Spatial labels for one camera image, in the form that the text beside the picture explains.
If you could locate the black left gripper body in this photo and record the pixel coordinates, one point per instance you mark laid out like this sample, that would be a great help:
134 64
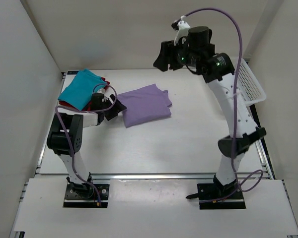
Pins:
108 104

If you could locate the lilac t shirt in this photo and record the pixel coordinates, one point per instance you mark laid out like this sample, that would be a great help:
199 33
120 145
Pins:
145 104

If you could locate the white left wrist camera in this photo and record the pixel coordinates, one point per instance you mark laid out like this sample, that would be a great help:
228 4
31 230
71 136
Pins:
102 91

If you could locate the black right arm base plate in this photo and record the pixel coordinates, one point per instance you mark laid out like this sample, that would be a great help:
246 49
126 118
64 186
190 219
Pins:
214 196

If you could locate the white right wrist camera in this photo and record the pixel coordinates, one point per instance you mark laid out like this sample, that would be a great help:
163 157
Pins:
181 27

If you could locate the blue label sticker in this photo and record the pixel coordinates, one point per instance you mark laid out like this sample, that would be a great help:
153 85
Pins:
72 72

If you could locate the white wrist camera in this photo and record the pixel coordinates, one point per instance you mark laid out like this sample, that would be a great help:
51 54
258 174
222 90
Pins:
181 27
102 91

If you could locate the teal t shirt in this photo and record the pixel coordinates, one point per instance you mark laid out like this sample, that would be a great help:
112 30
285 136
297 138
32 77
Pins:
78 93

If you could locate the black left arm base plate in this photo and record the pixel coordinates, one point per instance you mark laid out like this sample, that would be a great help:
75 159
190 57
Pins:
84 196

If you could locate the white plastic basket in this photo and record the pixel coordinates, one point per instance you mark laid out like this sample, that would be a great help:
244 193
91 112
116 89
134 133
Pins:
250 88

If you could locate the aluminium table rail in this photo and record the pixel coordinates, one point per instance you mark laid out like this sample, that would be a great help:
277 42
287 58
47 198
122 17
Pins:
153 176

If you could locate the red t shirt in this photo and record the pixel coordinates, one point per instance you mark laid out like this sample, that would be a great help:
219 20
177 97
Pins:
84 90

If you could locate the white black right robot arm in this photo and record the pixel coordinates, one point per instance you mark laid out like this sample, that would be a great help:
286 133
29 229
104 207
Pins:
221 77

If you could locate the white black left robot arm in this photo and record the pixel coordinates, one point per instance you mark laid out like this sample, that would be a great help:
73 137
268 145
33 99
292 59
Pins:
65 139

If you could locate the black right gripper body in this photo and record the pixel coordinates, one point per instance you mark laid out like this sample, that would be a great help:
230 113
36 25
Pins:
181 46

